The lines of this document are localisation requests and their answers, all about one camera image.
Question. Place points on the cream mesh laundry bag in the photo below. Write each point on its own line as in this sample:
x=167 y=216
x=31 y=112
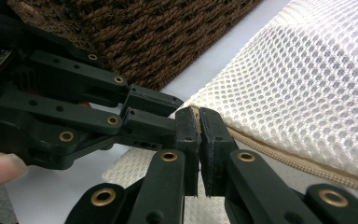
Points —
x=292 y=93

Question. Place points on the white board sheet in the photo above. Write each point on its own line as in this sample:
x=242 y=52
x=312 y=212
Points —
x=59 y=193

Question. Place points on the brown woven basket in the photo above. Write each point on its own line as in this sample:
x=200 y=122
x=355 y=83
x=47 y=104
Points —
x=155 y=37

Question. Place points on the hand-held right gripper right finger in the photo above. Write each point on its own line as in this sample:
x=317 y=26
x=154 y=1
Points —
x=245 y=180

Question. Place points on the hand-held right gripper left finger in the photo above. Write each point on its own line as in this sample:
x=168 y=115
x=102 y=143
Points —
x=167 y=174

